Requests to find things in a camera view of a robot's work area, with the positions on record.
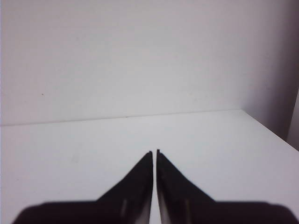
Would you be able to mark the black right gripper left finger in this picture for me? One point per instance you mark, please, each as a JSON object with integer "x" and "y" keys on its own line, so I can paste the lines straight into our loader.
{"x": 127, "y": 202}

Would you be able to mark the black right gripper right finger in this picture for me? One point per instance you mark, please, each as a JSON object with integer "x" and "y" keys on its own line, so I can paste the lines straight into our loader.
{"x": 182, "y": 202}

